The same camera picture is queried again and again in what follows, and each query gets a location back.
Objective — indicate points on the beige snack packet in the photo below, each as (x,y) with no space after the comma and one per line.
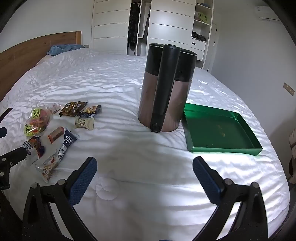
(84,122)

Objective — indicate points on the white wardrobe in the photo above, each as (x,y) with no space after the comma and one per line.
(161,23)

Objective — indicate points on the grey hanging garment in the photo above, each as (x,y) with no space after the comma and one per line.
(146,23)

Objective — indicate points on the dark folded clothes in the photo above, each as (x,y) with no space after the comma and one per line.
(198,36)

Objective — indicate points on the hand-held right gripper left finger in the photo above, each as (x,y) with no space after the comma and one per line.
(82,183)

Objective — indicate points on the green tray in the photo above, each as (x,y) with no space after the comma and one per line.
(217,134)

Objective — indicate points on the white blue red snack packet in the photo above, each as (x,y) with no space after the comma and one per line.
(34,149)

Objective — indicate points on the small green label snack packet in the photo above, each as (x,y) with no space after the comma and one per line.
(31,130)

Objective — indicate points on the white air conditioner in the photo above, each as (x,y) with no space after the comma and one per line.
(268,14)

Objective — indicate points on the dark hanging garment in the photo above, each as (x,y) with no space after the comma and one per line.
(133,25)

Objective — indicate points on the green clothes on shelf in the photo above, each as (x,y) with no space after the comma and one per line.
(202,17)

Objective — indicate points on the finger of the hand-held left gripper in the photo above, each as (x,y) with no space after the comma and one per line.
(16,154)
(2,132)

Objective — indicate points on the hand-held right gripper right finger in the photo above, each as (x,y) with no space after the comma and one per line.
(207,183)

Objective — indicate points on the brown gold snack packet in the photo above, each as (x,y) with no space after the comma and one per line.
(71,108)

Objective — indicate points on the dark gold snack packet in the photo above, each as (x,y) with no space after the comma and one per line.
(91,111)

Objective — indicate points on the wooden headboard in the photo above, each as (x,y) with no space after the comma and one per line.
(23,55)

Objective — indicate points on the small pink candy packet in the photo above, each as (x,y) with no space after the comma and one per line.
(55,134)
(55,108)

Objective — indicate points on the long white blue snack packet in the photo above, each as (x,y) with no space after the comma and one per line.
(62,148)

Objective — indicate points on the white door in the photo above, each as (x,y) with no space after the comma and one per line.
(212,46)

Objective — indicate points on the beige jacket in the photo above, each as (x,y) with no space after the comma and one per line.
(292,157)

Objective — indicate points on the white bed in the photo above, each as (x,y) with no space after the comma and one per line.
(115,88)

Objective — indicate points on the gold wall switch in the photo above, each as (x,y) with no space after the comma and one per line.
(289,88)

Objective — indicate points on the clear packet with orange contents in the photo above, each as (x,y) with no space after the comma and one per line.
(41,117)

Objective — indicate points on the bronze and black kettle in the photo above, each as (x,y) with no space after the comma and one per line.
(161,97)

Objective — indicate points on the blue towel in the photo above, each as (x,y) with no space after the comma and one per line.
(64,49)

